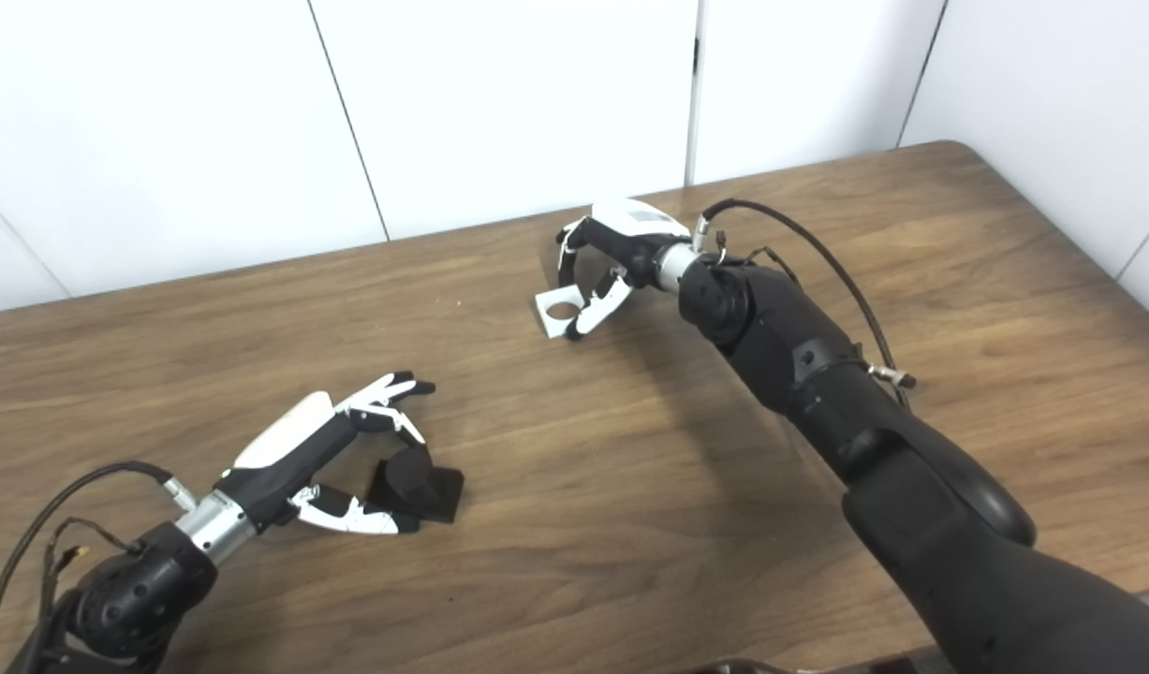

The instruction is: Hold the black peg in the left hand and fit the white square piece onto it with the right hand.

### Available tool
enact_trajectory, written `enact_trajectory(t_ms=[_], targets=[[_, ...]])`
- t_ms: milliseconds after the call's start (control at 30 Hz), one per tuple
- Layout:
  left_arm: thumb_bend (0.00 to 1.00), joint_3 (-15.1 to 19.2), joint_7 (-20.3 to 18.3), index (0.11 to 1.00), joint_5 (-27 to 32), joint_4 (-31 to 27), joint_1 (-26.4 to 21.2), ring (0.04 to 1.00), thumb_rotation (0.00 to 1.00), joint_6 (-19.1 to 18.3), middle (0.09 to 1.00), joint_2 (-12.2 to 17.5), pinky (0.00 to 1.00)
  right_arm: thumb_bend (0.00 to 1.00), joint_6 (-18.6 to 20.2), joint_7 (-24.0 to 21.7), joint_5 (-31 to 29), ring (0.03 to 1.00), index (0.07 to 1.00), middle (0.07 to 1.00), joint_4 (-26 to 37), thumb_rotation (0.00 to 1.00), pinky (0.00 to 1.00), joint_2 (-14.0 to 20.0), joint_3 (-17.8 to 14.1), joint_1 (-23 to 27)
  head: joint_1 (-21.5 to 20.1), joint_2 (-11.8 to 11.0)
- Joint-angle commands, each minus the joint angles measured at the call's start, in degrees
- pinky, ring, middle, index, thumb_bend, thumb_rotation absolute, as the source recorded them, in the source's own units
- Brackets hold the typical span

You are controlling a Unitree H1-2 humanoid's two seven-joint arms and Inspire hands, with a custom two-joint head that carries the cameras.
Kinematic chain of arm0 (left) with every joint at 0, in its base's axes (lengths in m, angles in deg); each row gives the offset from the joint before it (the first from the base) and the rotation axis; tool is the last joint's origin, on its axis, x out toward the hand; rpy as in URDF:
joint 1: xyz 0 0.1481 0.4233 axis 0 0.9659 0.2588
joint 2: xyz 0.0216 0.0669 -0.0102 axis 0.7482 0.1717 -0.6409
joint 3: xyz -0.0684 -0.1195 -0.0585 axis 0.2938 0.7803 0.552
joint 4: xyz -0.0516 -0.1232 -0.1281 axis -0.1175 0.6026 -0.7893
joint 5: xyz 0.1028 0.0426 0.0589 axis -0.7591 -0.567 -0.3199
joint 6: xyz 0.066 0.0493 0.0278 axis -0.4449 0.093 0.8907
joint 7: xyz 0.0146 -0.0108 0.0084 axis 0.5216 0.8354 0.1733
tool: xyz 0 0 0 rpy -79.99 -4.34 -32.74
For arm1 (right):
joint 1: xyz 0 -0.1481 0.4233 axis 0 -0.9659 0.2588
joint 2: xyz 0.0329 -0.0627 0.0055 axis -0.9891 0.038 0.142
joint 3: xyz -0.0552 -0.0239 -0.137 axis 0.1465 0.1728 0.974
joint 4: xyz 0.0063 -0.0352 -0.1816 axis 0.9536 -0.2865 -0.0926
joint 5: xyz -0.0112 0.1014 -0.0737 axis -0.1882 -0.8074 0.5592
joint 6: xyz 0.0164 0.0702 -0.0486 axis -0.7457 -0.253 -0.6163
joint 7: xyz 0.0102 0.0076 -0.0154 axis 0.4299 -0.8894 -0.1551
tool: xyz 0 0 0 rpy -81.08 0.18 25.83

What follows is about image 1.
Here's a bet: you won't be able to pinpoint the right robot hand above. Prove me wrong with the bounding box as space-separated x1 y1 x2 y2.
555 198 695 343

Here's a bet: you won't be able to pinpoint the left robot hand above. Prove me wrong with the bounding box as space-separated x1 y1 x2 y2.
214 372 436 536

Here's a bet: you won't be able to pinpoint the white square piece with hole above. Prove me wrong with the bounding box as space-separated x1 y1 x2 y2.
535 286 598 340

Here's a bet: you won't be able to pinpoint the black peg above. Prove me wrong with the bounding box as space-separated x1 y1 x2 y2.
366 443 465 525

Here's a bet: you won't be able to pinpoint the thin right wrist wires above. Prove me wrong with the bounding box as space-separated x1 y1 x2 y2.
714 229 800 282

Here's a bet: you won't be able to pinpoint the thin wrist wires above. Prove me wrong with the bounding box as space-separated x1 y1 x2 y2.
714 229 800 282
40 517 144 600

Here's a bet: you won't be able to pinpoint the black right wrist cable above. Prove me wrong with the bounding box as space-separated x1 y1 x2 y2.
691 198 917 409

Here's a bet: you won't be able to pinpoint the thin left wrist wires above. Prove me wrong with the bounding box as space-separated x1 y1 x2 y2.
40 517 144 600

